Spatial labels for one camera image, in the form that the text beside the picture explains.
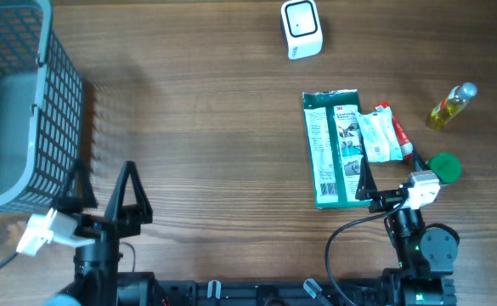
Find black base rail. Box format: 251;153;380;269
116;271;457;306

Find yellow liquid Vim bottle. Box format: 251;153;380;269
426;82;477;130

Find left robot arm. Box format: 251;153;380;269
46;159;170;306

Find green 3M product package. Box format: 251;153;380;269
302;89;369;209

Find red toothpaste box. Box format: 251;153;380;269
375;101;414;161

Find mint green plastic packet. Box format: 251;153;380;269
355;108;403;162

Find green lid jar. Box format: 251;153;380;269
426;152;462;184

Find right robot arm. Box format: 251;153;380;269
342;151;460;305

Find white barcode scanner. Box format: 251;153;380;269
280;0;323;60

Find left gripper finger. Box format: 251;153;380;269
56;159;98;213
104;161;153;224

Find grey plastic shopping basket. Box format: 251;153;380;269
0;0;84;214

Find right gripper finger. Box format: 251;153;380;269
411;148;429;172
355;157;378;201

